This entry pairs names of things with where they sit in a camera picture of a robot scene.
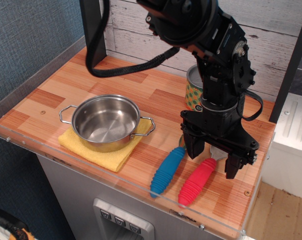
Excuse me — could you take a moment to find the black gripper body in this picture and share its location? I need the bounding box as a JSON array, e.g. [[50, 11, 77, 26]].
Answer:
[[180, 105, 260, 165]]

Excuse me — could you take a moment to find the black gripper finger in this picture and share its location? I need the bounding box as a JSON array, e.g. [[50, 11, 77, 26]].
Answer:
[[224, 153, 245, 179], [183, 133, 205, 159]]

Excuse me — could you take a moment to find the red handled spoon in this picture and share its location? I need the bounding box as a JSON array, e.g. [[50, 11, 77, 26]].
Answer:
[[178, 145, 228, 206]]

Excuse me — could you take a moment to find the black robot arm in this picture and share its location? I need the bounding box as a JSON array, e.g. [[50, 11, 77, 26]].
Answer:
[[139, 0, 262, 179]]

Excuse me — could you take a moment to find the peas and carrots can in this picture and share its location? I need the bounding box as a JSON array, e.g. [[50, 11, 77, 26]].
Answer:
[[185, 65, 203, 112]]

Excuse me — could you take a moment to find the white side cabinet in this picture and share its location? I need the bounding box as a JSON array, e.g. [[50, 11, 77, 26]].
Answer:
[[262, 93, 302, 198]]

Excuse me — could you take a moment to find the yellow folded cloth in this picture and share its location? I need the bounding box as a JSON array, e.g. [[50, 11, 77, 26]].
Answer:
[[57, 127, 144, 173]]

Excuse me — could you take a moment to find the stainless steel pot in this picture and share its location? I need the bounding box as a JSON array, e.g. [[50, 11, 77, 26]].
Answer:
[[59, 94, 156, 153]]

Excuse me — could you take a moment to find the silver button panel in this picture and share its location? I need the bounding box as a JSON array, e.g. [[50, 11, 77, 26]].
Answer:
[[93, 198, 155, 240]]

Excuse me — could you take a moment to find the grey toy kitchen cabinet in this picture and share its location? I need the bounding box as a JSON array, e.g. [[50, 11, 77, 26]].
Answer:
[[38, 155, 239, 240]]

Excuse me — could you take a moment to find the orange object bottom left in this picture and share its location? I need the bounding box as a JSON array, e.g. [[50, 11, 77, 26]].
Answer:
[[8, 226, 35, 240]]

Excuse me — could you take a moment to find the blue handled fork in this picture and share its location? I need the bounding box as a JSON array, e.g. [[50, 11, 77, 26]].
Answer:
[[150, 134, 186, 198]]

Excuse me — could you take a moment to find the black braided cable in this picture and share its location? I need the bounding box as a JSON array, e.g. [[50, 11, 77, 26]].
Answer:
[[85, 0, 181, 78]]

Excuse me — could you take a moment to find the dark right upright post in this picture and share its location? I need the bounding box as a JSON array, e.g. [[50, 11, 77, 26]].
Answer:
[[269, 26, 302, 124]]

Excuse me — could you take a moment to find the dark upright post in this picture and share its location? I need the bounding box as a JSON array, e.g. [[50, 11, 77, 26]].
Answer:
[[269, 26, 302, 124], [79, 0, 107, 67]]

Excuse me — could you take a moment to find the dark left upright post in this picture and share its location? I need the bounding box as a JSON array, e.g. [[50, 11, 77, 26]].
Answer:
[[79, 0, 107, 67]]

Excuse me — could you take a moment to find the clear acrylic guard rail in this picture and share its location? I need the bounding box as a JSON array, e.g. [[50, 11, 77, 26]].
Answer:
[[0, 38, 275, 240]]

